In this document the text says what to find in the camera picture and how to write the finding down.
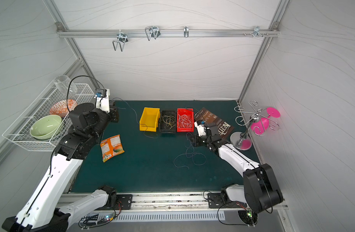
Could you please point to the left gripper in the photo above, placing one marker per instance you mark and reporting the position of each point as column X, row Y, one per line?
column 113, row 113

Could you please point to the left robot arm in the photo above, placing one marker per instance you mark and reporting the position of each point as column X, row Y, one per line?
column 41, row 214

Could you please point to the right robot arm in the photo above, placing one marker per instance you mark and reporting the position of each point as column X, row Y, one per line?
column 260, row 190

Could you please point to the red plastic bin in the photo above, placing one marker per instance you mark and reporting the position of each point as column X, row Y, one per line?
column 185, row 120

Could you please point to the brown chips bag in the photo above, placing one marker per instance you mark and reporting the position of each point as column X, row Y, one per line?
column 224, row 128

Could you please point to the orange snack packet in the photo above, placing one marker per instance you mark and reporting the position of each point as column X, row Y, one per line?
column 111, row 147

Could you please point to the black plastic bin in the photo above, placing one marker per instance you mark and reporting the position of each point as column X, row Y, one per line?
column 168, row 121

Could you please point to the yellow plastic bin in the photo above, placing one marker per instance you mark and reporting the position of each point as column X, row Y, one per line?
column 149, row 119

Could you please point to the green tabletop mat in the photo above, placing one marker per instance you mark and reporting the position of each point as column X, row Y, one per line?
column 155, row 162

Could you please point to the silver glass holder stand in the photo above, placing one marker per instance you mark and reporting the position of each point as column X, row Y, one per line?
column 243, row 119

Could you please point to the orange patterned bowl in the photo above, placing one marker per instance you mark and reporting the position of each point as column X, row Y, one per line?
column 61, row 108

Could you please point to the clear glass cup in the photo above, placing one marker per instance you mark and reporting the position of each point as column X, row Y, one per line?
column 62, row 84

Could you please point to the pink plastic wine glass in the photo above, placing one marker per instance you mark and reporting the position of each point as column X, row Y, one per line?
column 259, row 124

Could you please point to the green bowl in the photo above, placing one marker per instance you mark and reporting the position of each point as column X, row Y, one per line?
column 46, row 127

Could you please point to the metal double hook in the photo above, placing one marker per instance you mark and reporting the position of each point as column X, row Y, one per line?
column 120, row 41

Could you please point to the metal loop hook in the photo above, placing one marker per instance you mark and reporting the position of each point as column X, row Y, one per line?
column 152, row 32

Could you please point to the small metal hook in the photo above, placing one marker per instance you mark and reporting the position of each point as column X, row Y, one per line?
column 186, row 31

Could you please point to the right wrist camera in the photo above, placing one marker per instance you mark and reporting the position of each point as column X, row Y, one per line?
column 200, row 125

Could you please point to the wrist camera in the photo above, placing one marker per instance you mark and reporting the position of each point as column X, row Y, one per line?
column 102, row 99
column 200, row 125

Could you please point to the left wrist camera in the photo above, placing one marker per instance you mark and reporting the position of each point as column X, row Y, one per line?
column 102, row 99

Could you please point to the aluminium front rail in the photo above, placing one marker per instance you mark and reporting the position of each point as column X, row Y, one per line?
column 170, row 201

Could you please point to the aluminium rail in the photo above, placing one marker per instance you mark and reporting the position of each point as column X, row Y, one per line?
column 193, row 33
column 170, row 201

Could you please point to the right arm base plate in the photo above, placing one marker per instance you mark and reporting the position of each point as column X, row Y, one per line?
column 220, row 200

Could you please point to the white wire basket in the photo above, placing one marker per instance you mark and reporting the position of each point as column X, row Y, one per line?
column 19, row 132

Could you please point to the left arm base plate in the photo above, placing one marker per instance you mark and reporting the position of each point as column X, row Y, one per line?
column 124, row 202

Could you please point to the aluminium top rail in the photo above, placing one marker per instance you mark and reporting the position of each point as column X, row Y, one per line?
column 193, row 33

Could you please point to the metal bracket hook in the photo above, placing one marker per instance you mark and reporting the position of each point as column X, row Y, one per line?
column 256, row 33

